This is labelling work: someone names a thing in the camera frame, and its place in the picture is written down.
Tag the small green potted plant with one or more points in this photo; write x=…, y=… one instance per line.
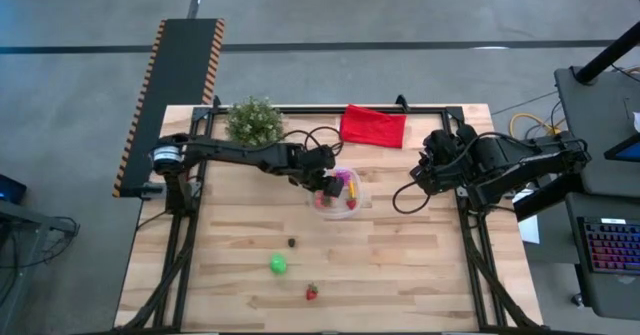
x=252, y=122

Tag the purple striped toy vegetable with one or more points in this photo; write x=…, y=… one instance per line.
x=343, y=176

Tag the backlit computer keyboard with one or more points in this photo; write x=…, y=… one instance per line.
x=612, y=247

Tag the clear plastic tupperware container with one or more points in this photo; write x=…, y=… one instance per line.
x=337, y=211

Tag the grey desk with pole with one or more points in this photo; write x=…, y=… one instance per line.
x=595, y=105

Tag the small dark toy berry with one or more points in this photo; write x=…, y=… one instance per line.
x=291, y=243

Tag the white paper sheet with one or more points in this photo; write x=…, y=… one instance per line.
x=530, y=230

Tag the pink toy raspberry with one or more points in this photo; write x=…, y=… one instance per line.
x=318, y=201

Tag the black mat with striped edges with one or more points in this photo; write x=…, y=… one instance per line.
x=180, y=60

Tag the yellow toy pepper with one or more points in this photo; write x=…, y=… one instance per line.
x=352, y=190

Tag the black slanted pole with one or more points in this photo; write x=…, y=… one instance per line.
x=607, y=55

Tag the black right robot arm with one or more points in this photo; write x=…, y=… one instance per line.
x=525, y=167

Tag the red folded cloth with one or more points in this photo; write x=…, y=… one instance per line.
x=372, y=127

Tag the black aluminium table frame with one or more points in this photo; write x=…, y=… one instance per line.
x=325, y=110

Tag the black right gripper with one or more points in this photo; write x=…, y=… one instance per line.
x=452, y=172

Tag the black device with blue light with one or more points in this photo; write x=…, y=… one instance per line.
x=12, y=190

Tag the red toy strawberry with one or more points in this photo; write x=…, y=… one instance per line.
x=311, y=292

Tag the green toy pepper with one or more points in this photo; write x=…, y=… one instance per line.
x=278, y=264

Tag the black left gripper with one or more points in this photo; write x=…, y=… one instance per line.
x=317, y=162

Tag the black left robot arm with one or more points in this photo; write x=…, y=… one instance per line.
x=225, y=152

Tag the black tablet screen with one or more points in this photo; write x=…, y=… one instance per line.
x=627, y=151

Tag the grey desk with keyboard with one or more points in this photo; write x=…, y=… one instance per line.
x=620, y=295

